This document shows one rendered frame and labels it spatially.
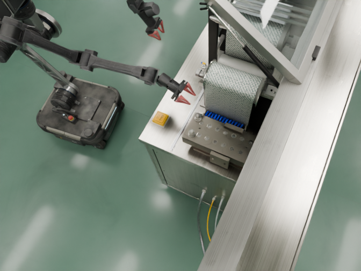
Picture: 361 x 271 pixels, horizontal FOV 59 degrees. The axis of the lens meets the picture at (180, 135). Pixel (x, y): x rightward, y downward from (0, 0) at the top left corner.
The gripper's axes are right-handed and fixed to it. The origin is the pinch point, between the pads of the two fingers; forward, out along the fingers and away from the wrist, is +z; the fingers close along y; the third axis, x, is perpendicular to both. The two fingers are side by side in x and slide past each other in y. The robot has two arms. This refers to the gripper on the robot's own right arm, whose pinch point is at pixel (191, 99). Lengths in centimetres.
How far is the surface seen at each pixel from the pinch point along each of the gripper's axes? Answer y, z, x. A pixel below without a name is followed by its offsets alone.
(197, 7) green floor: -164, -22, -134
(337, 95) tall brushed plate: -5, 36, 59
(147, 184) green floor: 29, 23, -111
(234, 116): -1.0, 21.6, 9.1
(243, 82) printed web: -5.1, 10.9, 30.8
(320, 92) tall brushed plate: -4, 31, 56
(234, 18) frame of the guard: 13, -14, 77
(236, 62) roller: -19.4, 6.5, 20.1
